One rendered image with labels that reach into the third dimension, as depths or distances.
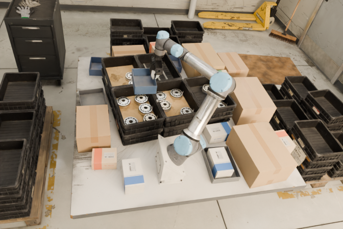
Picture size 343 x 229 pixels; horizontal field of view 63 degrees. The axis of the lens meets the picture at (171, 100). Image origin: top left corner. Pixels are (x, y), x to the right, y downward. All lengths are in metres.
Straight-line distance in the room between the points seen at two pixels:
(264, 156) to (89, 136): 1.17
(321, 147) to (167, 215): 1.53
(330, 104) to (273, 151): 1.56
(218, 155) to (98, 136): 0.83
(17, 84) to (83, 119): 1.11
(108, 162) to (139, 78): 0.62
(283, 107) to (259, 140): 1.30
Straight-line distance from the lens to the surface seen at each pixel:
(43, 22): 3.17
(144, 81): 2.03
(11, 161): 2.41
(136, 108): 2.17
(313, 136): 3.03
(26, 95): 2.88
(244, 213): 2.82
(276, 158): 2.06
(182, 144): 1.64
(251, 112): 2.35
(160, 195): 1.90
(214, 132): 2.18
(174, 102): 2.26
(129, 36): 3.64
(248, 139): 2.08
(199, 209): 2.70
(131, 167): 1.88
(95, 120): 2.04
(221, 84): 1.57
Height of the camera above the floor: 2.36
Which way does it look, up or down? 42 degrees down
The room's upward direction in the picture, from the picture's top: 11 degrees clockwise
